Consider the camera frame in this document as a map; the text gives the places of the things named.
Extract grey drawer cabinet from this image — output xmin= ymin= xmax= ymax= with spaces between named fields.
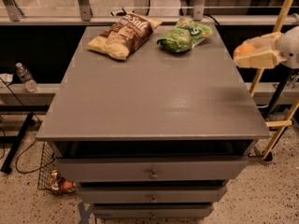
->
xmin=38 ymin=27 xmax=269 ymax=209

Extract top grey drawer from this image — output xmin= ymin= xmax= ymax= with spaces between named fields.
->
xmin=55 ymin=156 xmax=249 ymax=182

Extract clear plastic water bottle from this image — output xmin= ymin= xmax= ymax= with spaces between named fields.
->
xmin=16 ymin=63 xmax=38 ymax=92

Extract green rice chip bag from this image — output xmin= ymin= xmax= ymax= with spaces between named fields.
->
xmin=157 ymin=18 xmax=213 ymax=53

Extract bottom grey drawer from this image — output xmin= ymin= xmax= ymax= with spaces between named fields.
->
xmin=92 ymin=205 xmax=213 ymax=219

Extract snack packets in basket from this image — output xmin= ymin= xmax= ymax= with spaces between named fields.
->
xmin=49 ymin=170 xmax=75 ymax=191

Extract grey drawer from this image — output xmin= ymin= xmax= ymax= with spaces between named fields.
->
xmin=55 ymin=156 xmax=249 ymax=182
xmin=78 ymin=186 xmax=227 ymax=203
xmin=92 ymin=205 xmax=213 ymax=219

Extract black wire basket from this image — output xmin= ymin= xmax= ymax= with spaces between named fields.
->
xmin=37 ymin=143 xmax=77 ymax=196

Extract brown sea salt chip bag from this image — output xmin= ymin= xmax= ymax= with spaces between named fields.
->
xmin=87 ymin=12 xmax=162 ymax=61

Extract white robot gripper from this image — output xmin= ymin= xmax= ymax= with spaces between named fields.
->
xmin=234 ymin=26 xmax=299 ymax=69

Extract black metal stand leg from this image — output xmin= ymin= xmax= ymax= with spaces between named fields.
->
xmin=1 ymin=114 xmax=33 ymax=175

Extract yellow wooden ladder frame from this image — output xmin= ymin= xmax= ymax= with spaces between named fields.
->
xmin=253 ymin=0 xmax=299 ymax=161

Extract black floor cable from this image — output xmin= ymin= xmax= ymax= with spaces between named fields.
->
xmin=0 ymin=77 xmax=56 ymax=175

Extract orange fruit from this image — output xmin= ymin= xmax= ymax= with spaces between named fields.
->
xmin=234 ymin=44 xmax=255 ymax=56

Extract middle grey drawer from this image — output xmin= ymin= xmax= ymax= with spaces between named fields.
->
xmin=78 ymin=186 xmax=227 ymax=203

